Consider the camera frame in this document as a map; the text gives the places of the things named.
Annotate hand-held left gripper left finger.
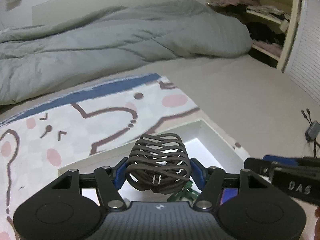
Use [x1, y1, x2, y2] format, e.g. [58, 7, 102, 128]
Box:
[51, 157, 129, 210]

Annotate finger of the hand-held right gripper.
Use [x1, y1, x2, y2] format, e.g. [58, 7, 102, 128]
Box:
[244, 155, 299, 179]

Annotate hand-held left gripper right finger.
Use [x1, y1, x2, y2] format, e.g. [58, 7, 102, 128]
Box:
[189, 157, 275, 211]

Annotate green plastic clip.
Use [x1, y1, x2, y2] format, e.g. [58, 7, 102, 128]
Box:
[167, 180, 200, 202]

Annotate white shallow cardboard box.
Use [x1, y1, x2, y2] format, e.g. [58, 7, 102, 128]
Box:
[58, 119, 247, 203]

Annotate brown wire spiral toy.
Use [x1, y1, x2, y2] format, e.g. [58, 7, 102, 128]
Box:
[125, 133, 192, 195]

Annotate printed cartoon blanket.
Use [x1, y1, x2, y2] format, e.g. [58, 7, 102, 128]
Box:
[0, 73, 242, 240]

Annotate white louvered door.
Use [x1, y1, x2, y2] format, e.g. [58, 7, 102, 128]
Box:
[285, 0, 320, 105]

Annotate pink folded clothes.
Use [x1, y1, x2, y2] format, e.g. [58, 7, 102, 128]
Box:
[252, 40, 282, 55]

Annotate cream open shelf unit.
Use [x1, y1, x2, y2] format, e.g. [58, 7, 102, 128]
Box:
[207, 0, 302, 72]

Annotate grey duvet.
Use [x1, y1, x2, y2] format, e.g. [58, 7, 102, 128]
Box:
[0, 0, 253, 105]

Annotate dark clothes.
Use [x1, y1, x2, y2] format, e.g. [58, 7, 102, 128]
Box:
[246, 21, 285, 45]

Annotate beige folded clothes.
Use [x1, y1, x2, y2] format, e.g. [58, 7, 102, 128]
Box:
[246, 4, 290, 20]

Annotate grey cable hub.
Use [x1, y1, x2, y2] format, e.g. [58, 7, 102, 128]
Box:
[305, 121, 320, 142]

